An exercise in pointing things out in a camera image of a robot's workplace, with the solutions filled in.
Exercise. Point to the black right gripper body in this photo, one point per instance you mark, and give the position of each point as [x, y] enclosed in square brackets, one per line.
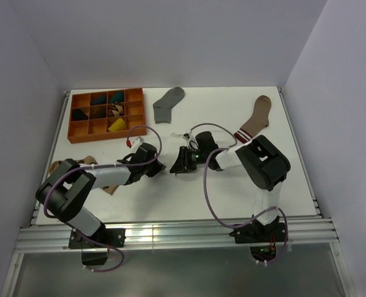
[196, 157]

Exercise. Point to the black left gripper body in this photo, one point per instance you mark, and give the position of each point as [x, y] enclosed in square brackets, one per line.
[152, 169]

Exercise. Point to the black sock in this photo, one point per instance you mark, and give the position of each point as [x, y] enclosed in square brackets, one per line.
[78, 115]

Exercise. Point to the white sock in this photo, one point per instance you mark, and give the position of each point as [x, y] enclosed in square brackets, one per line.
[171, 148]

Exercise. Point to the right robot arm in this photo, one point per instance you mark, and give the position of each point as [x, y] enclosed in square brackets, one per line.
[265, 165]

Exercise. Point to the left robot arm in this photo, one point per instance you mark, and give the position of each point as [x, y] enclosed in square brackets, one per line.
[65, 191]

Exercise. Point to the yellow rolled sock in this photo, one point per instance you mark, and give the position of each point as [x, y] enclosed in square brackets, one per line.
[118, 125]

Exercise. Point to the grey sock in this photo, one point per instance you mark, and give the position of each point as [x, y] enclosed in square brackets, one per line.
[163, 107]

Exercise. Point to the brown argyle rolled sock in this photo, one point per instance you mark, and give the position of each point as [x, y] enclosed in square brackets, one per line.
[115, 110]

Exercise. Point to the tan argyle sock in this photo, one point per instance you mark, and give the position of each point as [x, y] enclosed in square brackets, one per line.
[88, 160]

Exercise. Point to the dark brown rolled sock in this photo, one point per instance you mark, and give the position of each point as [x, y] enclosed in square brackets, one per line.
[98, 112]

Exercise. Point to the orange compartment tray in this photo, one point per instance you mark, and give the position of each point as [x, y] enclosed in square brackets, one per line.
[97, 129]

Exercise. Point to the tan sock maroon striped cuff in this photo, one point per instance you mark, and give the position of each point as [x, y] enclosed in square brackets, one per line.
[258, 120]

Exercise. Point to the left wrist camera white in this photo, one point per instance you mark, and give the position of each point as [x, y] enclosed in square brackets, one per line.
[133, 145]

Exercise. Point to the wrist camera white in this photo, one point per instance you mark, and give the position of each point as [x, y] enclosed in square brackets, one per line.
[190, 141]
[133, 145]

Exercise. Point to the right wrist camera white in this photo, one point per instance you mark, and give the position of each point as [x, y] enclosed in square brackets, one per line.
[190, 141]

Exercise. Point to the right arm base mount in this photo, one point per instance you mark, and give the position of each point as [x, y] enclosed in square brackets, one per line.
[255, 232]

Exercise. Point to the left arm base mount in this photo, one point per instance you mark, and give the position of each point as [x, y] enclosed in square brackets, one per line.
[96, 249]

